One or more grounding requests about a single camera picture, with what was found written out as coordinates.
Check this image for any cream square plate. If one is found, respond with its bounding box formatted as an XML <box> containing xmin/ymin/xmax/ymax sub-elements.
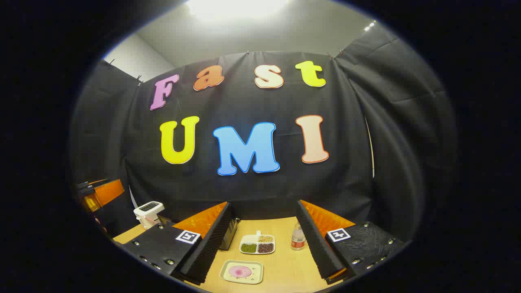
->
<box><xmin>219</xmin><ymin>260</ymin><xmax>264</xmax><ymax>285</ymax></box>

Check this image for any white toaster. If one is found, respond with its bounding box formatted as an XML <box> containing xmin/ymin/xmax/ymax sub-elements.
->
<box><xmin>134</xmin><ymin>201</ymin><xmax>165</xmax><ymax>229</ymax></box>

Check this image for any clear plastic bottle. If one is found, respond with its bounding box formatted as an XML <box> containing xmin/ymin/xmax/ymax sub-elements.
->
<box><xmin>291</xmin><ymin>223</ymin><xmax>306</xmax><ymax>251</ymax></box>

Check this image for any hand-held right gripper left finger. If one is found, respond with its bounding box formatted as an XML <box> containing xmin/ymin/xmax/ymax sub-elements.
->
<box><xmin>118</xmin><ymin>201</ymin><xmax>236</xmax><ymax>285</ymax></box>

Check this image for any black backdrop cloth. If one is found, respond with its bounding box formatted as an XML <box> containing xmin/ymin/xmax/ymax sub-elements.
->
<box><xmin>69</xmin><ymin>22</ymin><xmax>458</xmax><ymax>245</ymax></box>

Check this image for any black electric oven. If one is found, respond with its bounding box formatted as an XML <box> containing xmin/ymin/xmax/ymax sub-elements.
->
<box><xmin>219</xmin><ymin>217</ymin><xmax>238</xmax><ymax>251</ymax></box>

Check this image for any white divided dish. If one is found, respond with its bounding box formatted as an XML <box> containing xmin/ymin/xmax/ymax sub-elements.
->
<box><xmin>239</xmin><ymin>231</ymin><xmax>276</xmax><ymax>255</ymax></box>

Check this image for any large ceiling light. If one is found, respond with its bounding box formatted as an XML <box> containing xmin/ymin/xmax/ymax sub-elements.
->
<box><xmin>186</xmin><ymin>0</ymin><xmax>290</xmax><ymax>20</ymax></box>

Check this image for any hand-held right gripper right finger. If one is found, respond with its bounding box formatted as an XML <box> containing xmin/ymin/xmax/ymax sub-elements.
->
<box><xmin>296</xmin><ymin>199</ymin><xmax>406</xmax><ymax>285</ymax></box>

